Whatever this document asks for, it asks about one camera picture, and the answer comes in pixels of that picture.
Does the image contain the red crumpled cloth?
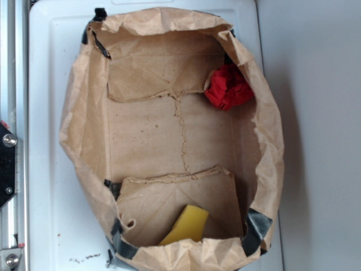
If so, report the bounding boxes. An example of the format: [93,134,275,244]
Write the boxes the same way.
[205,63,254,111]

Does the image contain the white plastic tray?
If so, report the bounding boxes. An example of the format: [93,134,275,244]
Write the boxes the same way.
[27,0,285,271]

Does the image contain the black metal bracket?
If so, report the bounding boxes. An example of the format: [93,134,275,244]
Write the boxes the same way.
[0,121,17,209]

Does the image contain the aluminium frame rail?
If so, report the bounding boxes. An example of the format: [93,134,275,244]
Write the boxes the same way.
[1,1,30,270]

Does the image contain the yellow green sponge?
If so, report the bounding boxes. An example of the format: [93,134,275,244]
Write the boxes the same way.
[159,204,209,246]

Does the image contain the brown paper bag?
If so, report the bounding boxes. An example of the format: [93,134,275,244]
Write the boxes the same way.
[59,7,284,270]

